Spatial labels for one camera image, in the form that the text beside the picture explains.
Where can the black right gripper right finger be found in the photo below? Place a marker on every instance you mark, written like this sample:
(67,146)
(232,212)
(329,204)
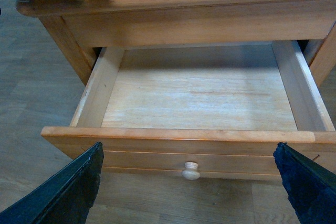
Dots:
(310,187)

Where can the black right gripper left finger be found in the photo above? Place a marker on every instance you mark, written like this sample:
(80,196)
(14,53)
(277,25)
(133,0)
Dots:
(65,197)

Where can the wooden top drawer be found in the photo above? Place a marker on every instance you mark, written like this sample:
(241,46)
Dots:
(225,107)

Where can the wooden nightstand cabinet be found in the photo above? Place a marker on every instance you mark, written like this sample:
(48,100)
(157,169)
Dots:
(78,27)

